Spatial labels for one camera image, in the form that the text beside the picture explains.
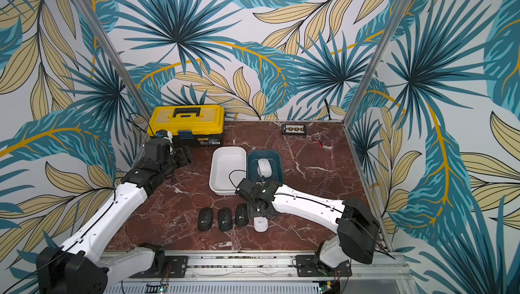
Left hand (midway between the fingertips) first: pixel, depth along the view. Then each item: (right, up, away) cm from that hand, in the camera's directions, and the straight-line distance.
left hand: (186, 154), depth 80 cm
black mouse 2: (+15, -27, +3) cm, 31 cm away
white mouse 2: (+31, -7, +17) cm, 36 cm away
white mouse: (+29, -28, +1) cm, 41 cm away
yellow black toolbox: (-4, +13, +15) cm, 20 cm away
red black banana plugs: (+62, +4, +30) cm, 69 cm away
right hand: (+29, -22, 0) cm, 37 cm away
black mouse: (+7, -27, +3) cm, 28 cm away
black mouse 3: (+21, -25, +4) cm, 34 cm away
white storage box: (+13, -8, +20) cm, 25 cm away
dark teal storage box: (+37, -3, +20) cm, 42 cm away
